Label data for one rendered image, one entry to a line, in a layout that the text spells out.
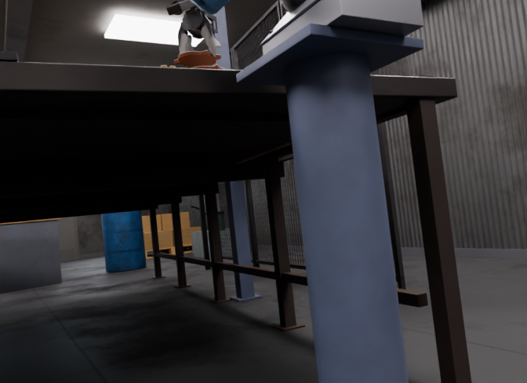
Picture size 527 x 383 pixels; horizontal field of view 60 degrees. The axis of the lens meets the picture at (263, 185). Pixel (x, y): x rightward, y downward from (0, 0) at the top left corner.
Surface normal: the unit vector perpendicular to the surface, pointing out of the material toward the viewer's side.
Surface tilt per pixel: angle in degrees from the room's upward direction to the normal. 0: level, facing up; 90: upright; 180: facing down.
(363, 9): 90
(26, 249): 90
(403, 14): 90
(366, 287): 90
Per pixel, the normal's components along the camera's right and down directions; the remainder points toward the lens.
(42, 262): 0.67, -0.11
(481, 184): -0.86, 0.06
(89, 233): 0.50, -0.11
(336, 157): -0.18, -0.04
